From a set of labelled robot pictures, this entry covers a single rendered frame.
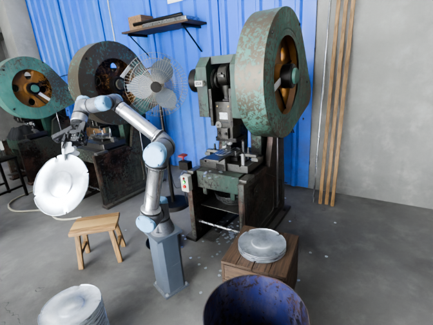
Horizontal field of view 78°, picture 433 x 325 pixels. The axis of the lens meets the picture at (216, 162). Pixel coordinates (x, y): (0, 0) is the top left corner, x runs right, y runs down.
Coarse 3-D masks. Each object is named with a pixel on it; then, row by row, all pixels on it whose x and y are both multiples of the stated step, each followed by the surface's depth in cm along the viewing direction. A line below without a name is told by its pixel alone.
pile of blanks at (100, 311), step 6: (102, 300) 144; (102, 306) 141; (96, 312) 134; (102, 312) 140; (90, 318) 131; (96, 318) 134; (102, 318) 139; (84, 324) 129; (90, 324) 131; (96, 324) 134; (102, 324) 139; (108, 324) 148
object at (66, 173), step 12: (60, 156) 129; (72, 156) 127; (48, 168) 128; (60, 168) 127; (72, 168) 126; (84, 168) 124; (36, 180) 128; (48, 180) 127; (60, 180) 125; (72, 180) 124; (84, 180) 123; (36, 192) 126; (48, 192) 125; (60, 192) 123; (72, 192) 122; (84, 192) 121; (36, 204) 124; (48, 204) 123; (60, 204) 122; (72, 204) 121
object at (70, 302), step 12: (72, 288) 149; (84, 288) 148; (96, 288) 147; (48, 300) 141; (60, 300) 141; (72, 300) 140; (84, 300) 140; (48, 312) 134; (60, 312) 133; (72, 312) 133; (84, 312) 133; (48, 324) 128; (60, 324) 127; (72, 324) 127
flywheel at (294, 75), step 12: (288, 36) 184; (288, 48) 193; (276, 60) 178; (288, 60) 196; (276, 72) 174; (288, 72) 170; (276, 84) 169; (288, 84) 174; (276, 96) 186; (288, 96) 206; (288, 108) 202
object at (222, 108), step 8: (216, 104) 205; (224, 104) 202; (216, 112) 208; (224, 112) 204; (216, 120) 210; (224, 120) 206; (216, 128) 212; (224, 128) 205; (232, 128) 205; (224, 136) 207; (232, 136) 207
